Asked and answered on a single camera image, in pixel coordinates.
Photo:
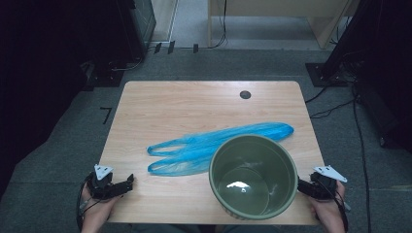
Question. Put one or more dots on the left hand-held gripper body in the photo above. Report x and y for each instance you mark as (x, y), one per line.
(100, 186)

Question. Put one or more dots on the person's left hand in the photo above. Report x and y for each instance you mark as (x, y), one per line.
(95, 210)

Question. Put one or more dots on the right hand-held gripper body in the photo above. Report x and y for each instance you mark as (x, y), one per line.
(324, 187)

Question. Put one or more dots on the green plastic bin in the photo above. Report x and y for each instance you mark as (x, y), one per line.
(252, 181)

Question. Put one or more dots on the person's right hand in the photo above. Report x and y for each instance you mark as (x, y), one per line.
(328, 210)

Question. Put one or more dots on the person's dark pants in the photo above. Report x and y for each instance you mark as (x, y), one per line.
(181, 229)

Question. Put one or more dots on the black slanted stand post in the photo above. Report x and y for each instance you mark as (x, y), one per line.
(350, 35)

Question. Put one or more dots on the light wooden desk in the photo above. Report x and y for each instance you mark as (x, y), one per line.
(275, 8)

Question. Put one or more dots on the black stand base plate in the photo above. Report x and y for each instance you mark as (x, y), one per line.
(319, 76)

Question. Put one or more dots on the dark glass cabinet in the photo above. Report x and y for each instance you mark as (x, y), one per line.
(142, 26)

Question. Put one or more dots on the dark floor base plate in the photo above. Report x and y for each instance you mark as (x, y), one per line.
(107, 77)

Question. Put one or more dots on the dark round table grommet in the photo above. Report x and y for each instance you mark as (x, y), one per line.
(245, 94)

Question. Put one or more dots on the blue plastic bag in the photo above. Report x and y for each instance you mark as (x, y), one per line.
(194, 150)

